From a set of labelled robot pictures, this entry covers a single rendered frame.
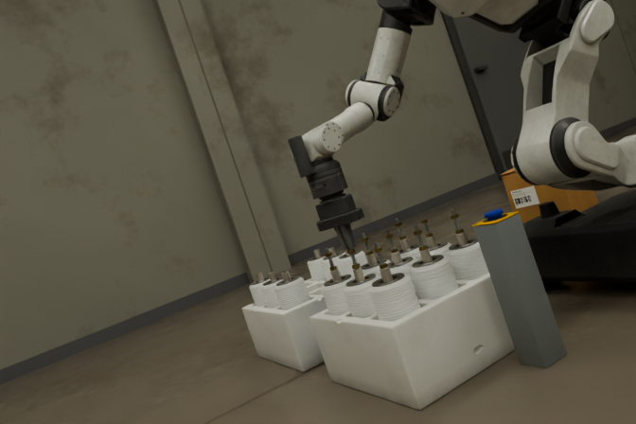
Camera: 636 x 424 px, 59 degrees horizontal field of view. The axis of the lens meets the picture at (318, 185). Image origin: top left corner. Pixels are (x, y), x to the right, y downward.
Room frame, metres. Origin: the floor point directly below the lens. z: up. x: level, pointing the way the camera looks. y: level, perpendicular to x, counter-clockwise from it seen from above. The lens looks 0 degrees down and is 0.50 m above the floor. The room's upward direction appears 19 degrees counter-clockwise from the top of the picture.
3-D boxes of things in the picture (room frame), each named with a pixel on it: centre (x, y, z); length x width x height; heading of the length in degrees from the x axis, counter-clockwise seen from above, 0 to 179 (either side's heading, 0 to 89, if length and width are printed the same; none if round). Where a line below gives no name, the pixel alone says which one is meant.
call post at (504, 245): (1.17, -0.33, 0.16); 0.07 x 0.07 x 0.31; 28
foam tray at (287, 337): (1.88, 0.13, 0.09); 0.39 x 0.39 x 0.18; 27
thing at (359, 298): (1.34, -0.02, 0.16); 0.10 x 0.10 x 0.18
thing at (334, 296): (1.44, 0.03, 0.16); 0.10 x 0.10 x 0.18
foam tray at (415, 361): (1.39, -0.13, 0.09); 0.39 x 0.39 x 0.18; 28
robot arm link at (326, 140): (1.32, -0.02, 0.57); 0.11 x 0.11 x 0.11; 43
